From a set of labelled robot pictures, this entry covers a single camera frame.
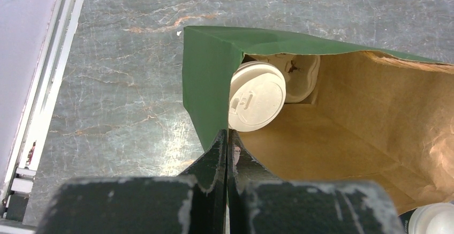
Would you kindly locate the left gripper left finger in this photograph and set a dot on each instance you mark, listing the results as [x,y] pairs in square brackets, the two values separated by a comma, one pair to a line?
[192,202]

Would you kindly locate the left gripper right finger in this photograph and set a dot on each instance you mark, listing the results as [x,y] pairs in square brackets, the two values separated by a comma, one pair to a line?
[260,202]

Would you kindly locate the brown cup carrier tray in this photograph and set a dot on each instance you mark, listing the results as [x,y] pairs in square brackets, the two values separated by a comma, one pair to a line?
[299,71]

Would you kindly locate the green paper bag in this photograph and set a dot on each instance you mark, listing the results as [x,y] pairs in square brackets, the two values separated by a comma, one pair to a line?
[374,114]

